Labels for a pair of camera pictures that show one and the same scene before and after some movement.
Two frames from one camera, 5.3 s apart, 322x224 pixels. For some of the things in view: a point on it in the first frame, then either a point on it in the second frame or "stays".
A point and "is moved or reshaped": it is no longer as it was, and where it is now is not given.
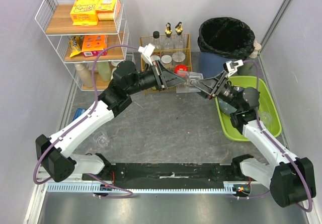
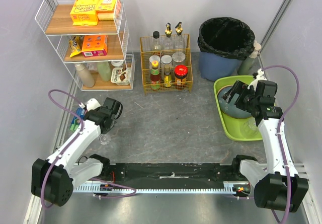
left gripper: [160, 77] to [105, 127]
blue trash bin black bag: [222, 40] stays
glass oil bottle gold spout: [180, 43] stays
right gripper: [218, 86] to [238, 94]
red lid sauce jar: [180, 70] stays
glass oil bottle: [168, 44] stays
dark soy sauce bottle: [158, 46] stays
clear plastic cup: [191, 83] is moved or reshaped
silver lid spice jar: [166, 60] stays
